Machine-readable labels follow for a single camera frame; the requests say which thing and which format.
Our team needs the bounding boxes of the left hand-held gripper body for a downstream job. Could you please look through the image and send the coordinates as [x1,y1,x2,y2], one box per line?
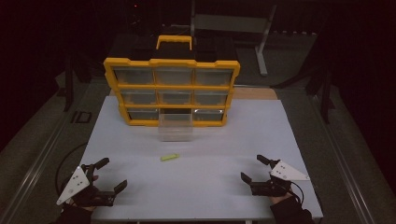
[55,163,116,207]

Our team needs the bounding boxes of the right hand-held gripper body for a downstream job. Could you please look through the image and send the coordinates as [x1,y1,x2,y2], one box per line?
[249,160,311,198]

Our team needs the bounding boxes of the person's left hand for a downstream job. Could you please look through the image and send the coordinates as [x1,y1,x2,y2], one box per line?
[68,199,98,213]

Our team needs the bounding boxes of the person's right hand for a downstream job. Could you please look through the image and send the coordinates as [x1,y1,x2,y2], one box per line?
[269,190,295,206]

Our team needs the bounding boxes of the small yellow-green flat piece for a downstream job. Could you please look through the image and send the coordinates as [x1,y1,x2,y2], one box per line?
[160,152,180,162]

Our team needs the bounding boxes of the wooden board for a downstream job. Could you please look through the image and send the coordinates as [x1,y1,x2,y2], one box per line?
[233,87,278,101]

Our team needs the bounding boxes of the open clear plastic drawer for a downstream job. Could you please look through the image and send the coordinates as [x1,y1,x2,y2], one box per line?
[157,113,194,143]

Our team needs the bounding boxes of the dark floor stand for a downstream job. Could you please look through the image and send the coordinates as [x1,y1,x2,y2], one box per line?
[274,60,336,125]

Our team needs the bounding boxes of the set of closed clear drawers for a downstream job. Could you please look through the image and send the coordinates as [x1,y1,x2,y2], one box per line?
[112,66,234,122]

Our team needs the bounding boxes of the yellow black drawer organizer cabinet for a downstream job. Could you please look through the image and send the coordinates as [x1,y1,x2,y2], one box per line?
[103,33,241,128]

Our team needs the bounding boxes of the grey metal stand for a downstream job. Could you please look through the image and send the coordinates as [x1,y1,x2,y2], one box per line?
[190,0,278,77]

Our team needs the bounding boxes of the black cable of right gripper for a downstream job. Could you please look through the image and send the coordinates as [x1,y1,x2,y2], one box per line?
[290,181,305,205]

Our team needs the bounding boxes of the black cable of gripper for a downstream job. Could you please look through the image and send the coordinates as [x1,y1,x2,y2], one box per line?
[290,181,305,205]
[54,141,90,196]

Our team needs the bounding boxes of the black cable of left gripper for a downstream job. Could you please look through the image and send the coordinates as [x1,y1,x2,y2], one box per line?
[54,141,90,196]

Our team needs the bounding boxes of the metal floor rail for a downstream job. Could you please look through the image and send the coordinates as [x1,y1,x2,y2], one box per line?
[309,92,376,224]
[0,92,92,224]

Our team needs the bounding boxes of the black floor bracket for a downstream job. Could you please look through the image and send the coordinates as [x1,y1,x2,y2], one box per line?
[70,110,93,124]

